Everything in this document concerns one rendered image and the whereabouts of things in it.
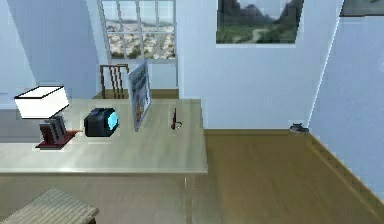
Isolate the upright picture book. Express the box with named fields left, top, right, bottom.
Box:
left=127, top=59, right=152, bottom=133

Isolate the dark framed wall picture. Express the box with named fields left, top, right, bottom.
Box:
left=339, top=0, right=384, bottom=18

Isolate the white shade table lamp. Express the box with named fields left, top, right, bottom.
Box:
left=13, top=85, right=79, bottom=151

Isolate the black alarm clock cyan face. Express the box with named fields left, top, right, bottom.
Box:
left=83, top=107, right=120, bottom=138

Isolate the brown wooden slat chair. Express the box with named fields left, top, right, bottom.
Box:
left=99, top=63, right=130, bottom=100

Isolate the small grey floor object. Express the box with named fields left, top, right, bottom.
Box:
left=288, top=122, right=310, bottom=135

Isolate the white framed window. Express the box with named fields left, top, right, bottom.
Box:
left=97, top=0, right=178, bottom=62

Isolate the small red key fob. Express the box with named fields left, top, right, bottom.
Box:
left=170, top=107, right=183, bottom=131

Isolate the pale grey table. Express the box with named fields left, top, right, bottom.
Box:
left=0, top=97, right=209, bottom=224

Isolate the landscape wall picture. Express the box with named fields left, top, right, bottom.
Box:
left=215, top=0, right=305, bottom=45

